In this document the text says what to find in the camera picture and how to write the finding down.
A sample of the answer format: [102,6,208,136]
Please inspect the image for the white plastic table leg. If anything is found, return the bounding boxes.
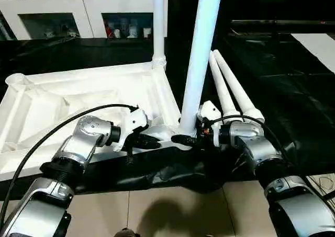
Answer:
[151,0,168,71]
[213,50,266,123]
[179,0,225,139]
[209,51,241,117]

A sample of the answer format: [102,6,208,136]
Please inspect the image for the white plastic table top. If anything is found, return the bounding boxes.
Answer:
[0,61,196,182]

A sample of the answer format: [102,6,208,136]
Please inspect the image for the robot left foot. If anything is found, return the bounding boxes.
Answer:
[117,228,137,237]

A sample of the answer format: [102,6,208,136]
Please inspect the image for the black mat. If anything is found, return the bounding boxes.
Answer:
[0,37,335,201]

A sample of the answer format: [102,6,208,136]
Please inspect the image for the black case with gold label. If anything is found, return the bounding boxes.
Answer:
[167,0,233,52]

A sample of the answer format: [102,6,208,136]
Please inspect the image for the black long bar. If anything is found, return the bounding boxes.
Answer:
[230,19,335,26]

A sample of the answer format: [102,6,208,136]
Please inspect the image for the white flat sheet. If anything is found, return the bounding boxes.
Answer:
[290,33,335,73]

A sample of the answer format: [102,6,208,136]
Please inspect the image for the white cabinet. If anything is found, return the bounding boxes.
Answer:
[0,0,170,41]

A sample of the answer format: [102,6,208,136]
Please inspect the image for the grey curtain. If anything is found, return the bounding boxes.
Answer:
[0,12,17,41]

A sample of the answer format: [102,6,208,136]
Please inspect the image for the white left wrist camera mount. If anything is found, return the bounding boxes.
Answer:
[113,107,150,153]

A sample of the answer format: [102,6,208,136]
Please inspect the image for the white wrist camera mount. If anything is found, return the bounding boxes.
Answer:
[196,100,224,147]
[113,107,150,153]

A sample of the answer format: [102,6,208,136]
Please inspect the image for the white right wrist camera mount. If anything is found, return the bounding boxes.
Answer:
[196,100,224,147]

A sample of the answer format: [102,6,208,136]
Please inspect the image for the thin floor cables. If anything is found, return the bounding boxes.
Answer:
[306,174,335,196]

